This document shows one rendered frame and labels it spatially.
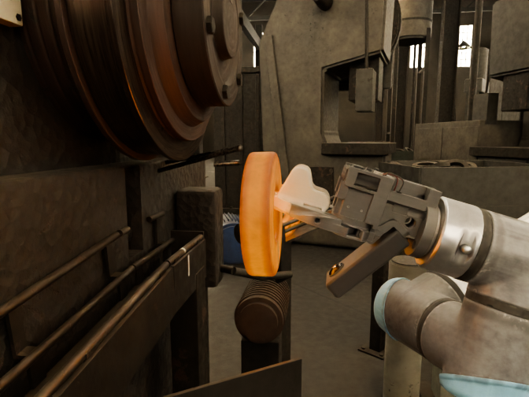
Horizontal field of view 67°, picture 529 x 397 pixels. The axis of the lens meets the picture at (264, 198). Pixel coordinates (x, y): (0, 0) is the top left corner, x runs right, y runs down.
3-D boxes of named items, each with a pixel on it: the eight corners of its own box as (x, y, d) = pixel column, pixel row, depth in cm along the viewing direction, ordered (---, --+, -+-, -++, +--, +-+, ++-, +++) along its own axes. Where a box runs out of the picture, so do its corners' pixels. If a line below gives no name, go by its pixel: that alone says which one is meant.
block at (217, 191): (174, 287, 98) (171, 189, 94) (185, 276, 106) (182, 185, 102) (216, 289, 96) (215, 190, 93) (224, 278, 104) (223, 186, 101)
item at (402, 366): (385, 413, 136) (392, 265, 128) (380, 391, 148) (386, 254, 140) (422, 416, 134) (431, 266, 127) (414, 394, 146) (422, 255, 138)
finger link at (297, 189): (266, 154, 50) (338, 176, 49) (253, 199, 51) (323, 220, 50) (262, 156, 47) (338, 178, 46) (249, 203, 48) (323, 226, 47)
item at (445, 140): (445, 210, 521) (450, 124, 505) (513, 228, 415) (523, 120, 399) (408, 212, 510) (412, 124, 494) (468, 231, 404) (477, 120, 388)
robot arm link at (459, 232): (439, 263, 54) (464, 291, 44) (403, 252, 54) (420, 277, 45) (464, 200, 52) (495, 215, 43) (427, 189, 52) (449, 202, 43)
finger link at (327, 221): (294, 197, 51) (360, 217, 50) (290, 210, 51) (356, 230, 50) (291, 203, 46) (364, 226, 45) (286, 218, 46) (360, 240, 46)
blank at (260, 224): (234, 168, 42) (267, 167, 41) (257, 142, 57) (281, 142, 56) (242, 298, 46) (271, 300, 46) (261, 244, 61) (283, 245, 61)
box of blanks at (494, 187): (413, 281, 262) (419, 162, 250) (366, 247, 343) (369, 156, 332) (556, 274, 274) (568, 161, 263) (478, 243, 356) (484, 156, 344)
